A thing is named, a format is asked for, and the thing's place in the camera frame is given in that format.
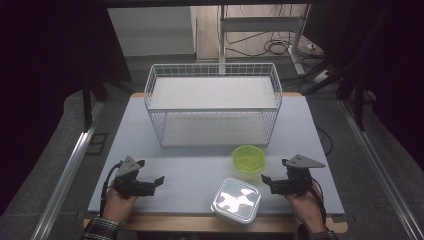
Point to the aluminium rail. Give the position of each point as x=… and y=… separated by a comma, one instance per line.
x=70, y=160
x=376, y=160

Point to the white desk frame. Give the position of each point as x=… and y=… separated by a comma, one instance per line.
x=260, y=24

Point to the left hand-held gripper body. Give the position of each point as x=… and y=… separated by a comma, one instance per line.
x=133, y=186

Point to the white cabinet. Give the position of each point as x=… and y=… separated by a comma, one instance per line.
x=153, y=31

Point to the light grey table board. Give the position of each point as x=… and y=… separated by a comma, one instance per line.
x=186, y=173

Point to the black curtain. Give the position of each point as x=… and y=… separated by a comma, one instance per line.
x=43, y=83
x=393, y=66

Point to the white square lidded container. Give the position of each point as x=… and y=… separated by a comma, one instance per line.
x=236, y=200

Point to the person's left hand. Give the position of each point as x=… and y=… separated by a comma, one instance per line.
x=116, y=206

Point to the black floor frame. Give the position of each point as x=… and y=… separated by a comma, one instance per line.
x=96, y=144

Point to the green plastic bowl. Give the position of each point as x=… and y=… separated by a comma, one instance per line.
x=248, y=159

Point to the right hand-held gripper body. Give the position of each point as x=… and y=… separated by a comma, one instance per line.
x=293, y=185

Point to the white power strip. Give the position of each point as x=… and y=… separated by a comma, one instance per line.
x=320, y=76

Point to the person's right hand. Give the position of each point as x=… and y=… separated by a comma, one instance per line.
x=306, y=210

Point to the black stand leg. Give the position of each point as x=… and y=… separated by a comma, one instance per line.
x=359, y=106
x=87, y=110

